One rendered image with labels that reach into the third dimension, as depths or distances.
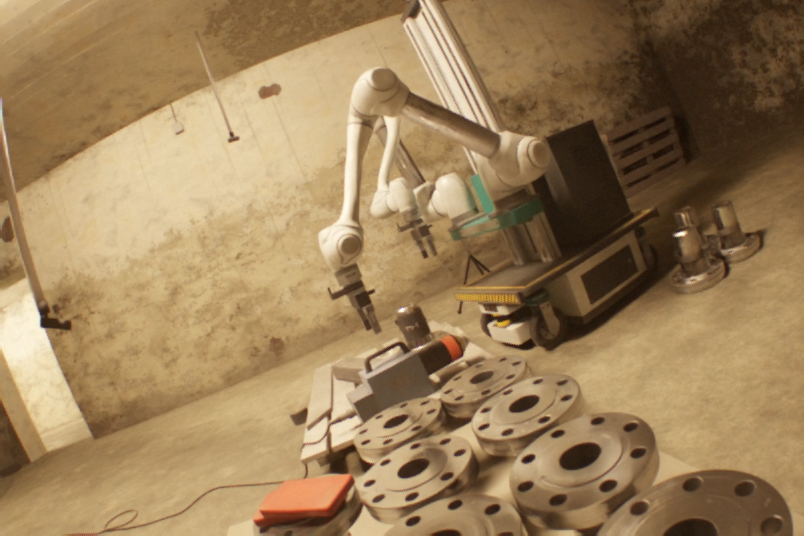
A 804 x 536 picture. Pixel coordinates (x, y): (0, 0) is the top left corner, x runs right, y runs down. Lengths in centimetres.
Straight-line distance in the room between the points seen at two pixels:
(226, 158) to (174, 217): 80
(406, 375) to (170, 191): 362
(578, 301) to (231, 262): 341
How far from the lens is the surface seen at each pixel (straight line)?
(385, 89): 147
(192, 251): 459
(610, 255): 203
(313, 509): 92
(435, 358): 163
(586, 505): 70
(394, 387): 157
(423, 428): 113
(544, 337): 192
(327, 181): 442
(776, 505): 62
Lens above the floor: 72
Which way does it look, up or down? level
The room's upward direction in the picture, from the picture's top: 24 degrees counter-clockwise
